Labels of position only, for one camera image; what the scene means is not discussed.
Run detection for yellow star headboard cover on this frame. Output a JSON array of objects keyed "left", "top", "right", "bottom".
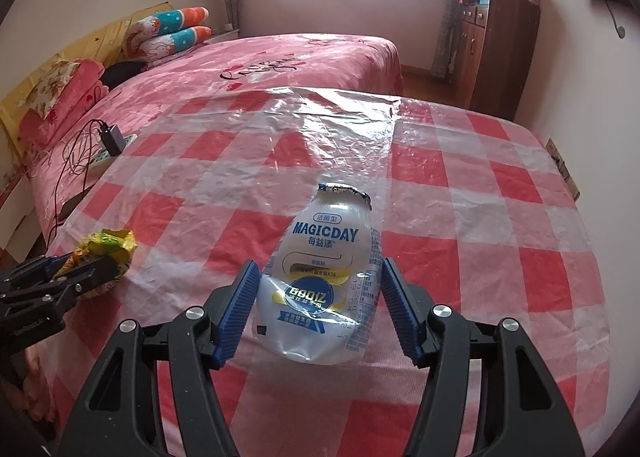
[{"left": 0, "top": 2, "right": 173, "bottom": 158}]

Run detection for white yogurt drink bottle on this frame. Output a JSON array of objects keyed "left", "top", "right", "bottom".
[{"left": 254, "top": 182, "right": 385, "bottom": 365}]

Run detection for black cloth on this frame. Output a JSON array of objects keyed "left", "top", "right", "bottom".
[{"left": 101, "top": 61, "right": 148, "bottom": 88}]

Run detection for black charging cable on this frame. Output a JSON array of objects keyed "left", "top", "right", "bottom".
[{"left": 47, "top": 118, "right": 108, "bottom": 228}]

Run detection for yellow snack wrapper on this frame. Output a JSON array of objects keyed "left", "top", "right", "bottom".
[{"left": 62, "top": 228, "right": 138, "bottom": 298}]

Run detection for brown wooden cabinet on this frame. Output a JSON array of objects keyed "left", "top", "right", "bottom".
[{"left": 452, "top": 0, "right": 543, "bottom": 120}]

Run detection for white power strip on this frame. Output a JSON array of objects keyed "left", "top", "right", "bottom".
[{"left": 87, "top": 134, "right": 138, "bottom": 175}]

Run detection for floral pillow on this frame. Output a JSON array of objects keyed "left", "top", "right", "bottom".
[{"left": 22, "top": 57, "right": 83, "bottom": 120}]

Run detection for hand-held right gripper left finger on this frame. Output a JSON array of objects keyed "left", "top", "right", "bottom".
[{"left": 59, "top": 259, "right": 262, "bottom": 457}]

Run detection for beige wall socket strip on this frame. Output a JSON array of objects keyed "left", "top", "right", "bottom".
[{"left": 545, "top": 137, "right": 582, "bottom": 203}]

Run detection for pink folded blanket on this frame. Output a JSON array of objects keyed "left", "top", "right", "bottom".
[{"left": 19, "top": 58, "right": 108, "bottom": 148}]

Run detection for television cable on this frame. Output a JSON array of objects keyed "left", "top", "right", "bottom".
[{"left": 602, "top": 0, "right": 627, "bottom": 39}]

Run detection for black charger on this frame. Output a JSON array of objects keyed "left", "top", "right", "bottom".
[{"left": 98, "top": 123, "right": 123, "bottom": 155}]

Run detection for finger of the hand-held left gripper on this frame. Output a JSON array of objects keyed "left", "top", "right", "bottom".
[
  {"left": 0, "top": 257, "right": 132, "bottom": 320},
  {"left": 0, "top": 254, "right": 73, "bottom": 290}
]

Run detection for bed with pink sheet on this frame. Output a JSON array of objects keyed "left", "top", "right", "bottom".
[{"left": 0, "top": 34, "right": 405, "bottom": 263}]

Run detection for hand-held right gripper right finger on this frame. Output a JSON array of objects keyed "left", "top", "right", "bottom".
[{"left": 381, "top": 257, "right": 586, "bottom": 457}]

